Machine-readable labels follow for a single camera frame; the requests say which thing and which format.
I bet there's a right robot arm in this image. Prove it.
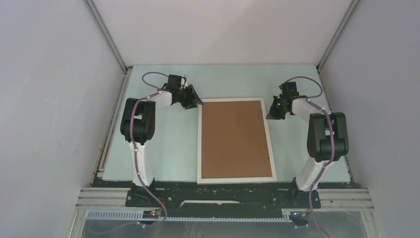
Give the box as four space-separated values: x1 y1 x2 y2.
266 80 349 207

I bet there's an aluminium corner rail right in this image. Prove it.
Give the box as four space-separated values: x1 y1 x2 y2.
316 0 361 73

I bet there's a brown backing board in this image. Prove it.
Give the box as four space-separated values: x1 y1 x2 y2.
201 100 273 179

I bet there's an aluminium corner rail left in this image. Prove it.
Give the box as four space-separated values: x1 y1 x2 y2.
83 0 128 74

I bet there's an aluminium corner rail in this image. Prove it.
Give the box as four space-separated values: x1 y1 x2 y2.
83 0 128 74
316 0 361 73

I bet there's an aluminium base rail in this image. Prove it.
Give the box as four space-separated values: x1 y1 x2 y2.
66 187 385 238

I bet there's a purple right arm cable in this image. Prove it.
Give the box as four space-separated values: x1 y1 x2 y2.
285 76 336 238

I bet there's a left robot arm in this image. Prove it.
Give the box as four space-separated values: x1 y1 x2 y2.
120 72 203 187

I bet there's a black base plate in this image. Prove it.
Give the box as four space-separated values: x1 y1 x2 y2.
125 181 321 219

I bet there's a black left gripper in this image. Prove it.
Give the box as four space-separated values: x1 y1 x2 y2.
176 84 203 110

